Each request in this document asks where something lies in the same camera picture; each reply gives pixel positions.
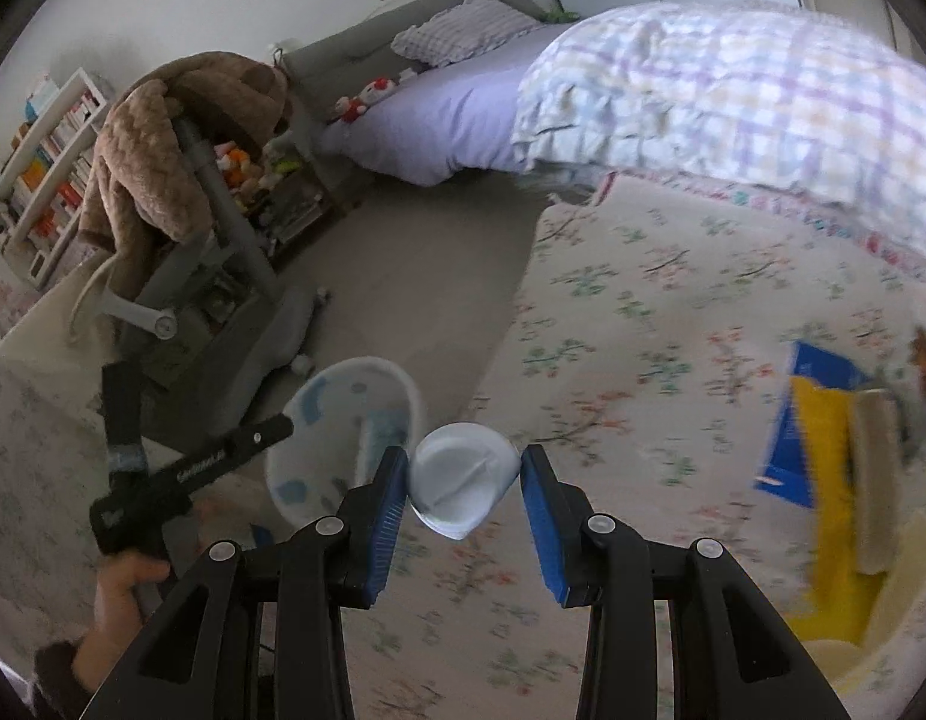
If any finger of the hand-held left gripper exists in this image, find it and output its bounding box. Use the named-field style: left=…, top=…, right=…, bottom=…
left=233, top=412, right=296, bottom=460

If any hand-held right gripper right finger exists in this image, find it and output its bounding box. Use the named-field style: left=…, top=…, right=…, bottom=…
left=519, top=444, right=854, bottom=720

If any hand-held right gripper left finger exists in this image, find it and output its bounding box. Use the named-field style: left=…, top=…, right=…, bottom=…
left=79, top=444, right=411, bottom=720

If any white blue-patterned waste bin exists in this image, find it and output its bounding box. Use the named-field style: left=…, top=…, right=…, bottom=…
left=264, top=356, right=426, bottom=533

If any person's left hand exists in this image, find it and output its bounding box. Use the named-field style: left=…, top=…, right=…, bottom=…
left=71, top=551, right=173, bottom=692

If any grey chair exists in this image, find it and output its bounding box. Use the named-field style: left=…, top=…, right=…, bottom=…
left=101, top=116, right=323, bottom=392

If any cream tote bag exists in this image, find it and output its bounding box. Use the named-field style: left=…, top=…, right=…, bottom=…
left=0, top=255, right=118, bottom=365

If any dark bedside table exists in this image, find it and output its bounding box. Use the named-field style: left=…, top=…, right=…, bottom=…
left=259, top=163, right=345, bottom=250

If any floral bed cover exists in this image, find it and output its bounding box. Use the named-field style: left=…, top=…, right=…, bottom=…
left=0, top=172, right=926, bottom=720

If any pile of colourful plush toys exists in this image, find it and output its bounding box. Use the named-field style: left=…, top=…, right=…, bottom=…
left=212, top=136, right=308, bottom=212

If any brown fleece blanket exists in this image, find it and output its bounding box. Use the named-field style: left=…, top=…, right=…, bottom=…
left=79, top=52, right=293, bottom=272

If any white bookshelf with books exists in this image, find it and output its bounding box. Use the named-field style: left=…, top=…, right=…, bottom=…
left=0, top=67, right=117, bottom=287

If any white and red cat plush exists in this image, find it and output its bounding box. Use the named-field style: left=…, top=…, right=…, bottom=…
left=329, top=76, right=396, bottom=125

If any purple bed sheet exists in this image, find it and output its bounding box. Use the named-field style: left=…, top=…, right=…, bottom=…
left=320, top=21, right=576, bottom=187

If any grey padded headboard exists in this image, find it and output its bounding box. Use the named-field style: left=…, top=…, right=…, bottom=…
left=272, top=0, right=558, bottom=132

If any plaid pillow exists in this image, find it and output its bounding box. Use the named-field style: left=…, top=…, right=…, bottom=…
left=392, top=0, right=545, bottom=68

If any plaid pastel duvet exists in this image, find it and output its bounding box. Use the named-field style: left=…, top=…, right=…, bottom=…
left=512, top=4, right=926, bottom=263

